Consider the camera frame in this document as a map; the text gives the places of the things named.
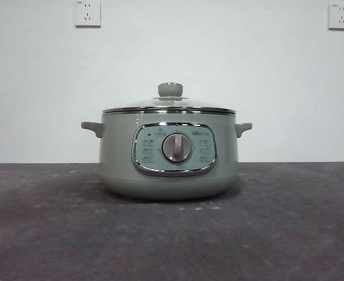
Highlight glass lid with round knob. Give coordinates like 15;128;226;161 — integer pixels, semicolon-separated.
102;83;237;113

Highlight white wall socket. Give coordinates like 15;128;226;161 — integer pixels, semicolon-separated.
328;2;344;31
74;0;102;29

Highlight pale green electric pot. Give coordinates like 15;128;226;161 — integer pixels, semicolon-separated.
80;110;253;201

